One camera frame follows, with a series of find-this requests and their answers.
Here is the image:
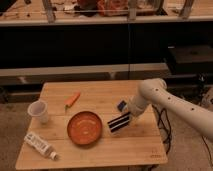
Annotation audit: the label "black white striped gripper finger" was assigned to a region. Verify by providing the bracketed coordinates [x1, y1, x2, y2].
[110, 119, 130, 133]
[107, 112, 130, 127]

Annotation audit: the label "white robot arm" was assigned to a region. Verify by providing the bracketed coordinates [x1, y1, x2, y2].
[118, 78, 213, 142]

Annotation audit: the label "black cables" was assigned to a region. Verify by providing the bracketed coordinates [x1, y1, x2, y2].
[151, 105, 173, 156]

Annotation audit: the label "black box on shelf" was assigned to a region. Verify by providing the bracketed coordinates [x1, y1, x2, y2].
[165, 45, 213, 75]

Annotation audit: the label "white plastic cup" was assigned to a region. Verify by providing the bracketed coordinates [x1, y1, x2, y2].
[27, 100, 49, 124]

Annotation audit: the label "toy carrot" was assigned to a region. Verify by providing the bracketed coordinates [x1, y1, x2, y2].
[65, 92, 81, 110]

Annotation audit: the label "long wooden workbench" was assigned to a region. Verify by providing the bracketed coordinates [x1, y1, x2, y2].
[0, 0, 213, 27]

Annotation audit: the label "white tube bottle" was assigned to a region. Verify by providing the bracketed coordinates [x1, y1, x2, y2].
[24, 132, 58, 161]

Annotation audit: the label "orange bowl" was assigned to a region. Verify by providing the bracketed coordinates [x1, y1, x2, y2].
[67, 111, 103, 145]

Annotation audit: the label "wooden folding table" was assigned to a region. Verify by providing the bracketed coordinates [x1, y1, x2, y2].
[16, 80, 167, 171]

